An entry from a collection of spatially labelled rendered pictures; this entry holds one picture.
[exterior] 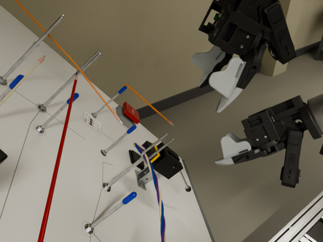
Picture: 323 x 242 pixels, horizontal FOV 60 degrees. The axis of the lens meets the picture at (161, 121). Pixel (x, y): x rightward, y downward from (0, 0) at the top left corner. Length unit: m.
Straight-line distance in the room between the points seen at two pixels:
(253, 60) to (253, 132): 0.18
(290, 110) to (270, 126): 0.05
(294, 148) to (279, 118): 0.06
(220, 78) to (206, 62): 0.08
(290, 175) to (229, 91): 0.22
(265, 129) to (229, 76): 0.16
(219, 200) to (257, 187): 0.31
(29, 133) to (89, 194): 0.12
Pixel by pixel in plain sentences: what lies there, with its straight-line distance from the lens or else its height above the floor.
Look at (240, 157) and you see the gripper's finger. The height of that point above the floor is 1.12.
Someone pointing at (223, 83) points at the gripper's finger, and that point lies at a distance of 0.45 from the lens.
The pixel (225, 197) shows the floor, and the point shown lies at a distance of 2.04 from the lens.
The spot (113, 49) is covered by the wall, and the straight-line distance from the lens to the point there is 2.35.
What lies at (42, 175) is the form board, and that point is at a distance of 0.41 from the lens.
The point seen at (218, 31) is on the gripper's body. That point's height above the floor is 1.37.
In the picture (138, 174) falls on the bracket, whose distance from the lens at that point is 0.60.
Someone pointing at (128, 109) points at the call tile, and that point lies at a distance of 0.72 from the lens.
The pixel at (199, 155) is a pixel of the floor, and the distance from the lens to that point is 2.33.
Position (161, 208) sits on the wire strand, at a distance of 0.39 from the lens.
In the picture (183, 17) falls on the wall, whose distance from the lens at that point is 2.72.
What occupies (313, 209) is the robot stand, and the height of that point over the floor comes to 0.23.
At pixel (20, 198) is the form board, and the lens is 0.37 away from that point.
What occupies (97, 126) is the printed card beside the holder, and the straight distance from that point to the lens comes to 0.61.
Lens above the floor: 1.49
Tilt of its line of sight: 33 degrees down
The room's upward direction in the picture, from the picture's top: straight up
